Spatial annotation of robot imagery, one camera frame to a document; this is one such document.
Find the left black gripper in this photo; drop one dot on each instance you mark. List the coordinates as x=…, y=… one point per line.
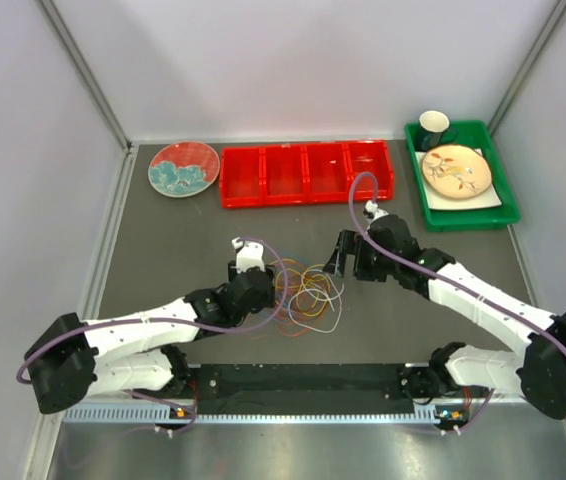
x=267, y=300

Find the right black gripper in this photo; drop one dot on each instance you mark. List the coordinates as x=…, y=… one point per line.
x=349, y=243

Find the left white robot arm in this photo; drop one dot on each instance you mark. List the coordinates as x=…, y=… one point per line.
x=75, y=359

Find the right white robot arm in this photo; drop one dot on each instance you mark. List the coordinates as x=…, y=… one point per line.
x=533, y=365

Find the red four-compartment bin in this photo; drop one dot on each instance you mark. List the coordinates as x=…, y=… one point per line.
x=302, y=173

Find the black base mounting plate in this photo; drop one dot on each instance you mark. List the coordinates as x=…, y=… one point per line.
x=308, y=389

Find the red blue floral plate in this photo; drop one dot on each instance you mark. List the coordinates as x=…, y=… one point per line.
x=184, y=169

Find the beige bird pattern plate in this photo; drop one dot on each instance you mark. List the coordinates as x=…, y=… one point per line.
x=456, y=172

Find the white square plate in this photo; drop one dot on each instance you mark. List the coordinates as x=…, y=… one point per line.
x=436, y=202

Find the white green cup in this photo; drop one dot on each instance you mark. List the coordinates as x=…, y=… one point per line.
x=434, y=129

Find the green plastic tray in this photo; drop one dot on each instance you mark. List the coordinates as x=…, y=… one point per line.
x=474, y=134

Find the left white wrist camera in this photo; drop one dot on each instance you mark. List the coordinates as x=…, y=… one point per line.
x=249, y=255

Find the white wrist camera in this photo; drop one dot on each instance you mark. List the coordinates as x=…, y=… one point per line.
x=249, y=255
x=372, y=211

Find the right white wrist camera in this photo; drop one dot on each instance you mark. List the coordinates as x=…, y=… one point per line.
x=372, y=211

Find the grey slotted cable duct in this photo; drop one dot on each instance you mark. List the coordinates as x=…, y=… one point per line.
x=129, y=413

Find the aluminium frame left post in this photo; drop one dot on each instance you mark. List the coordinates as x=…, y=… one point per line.
x=59, y=27

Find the aluminium frame post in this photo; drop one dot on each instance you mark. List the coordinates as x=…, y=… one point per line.
x=549, y=28
x=59, y=27

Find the aluminium frame right post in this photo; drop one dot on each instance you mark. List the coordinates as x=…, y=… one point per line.
x=549, y=28

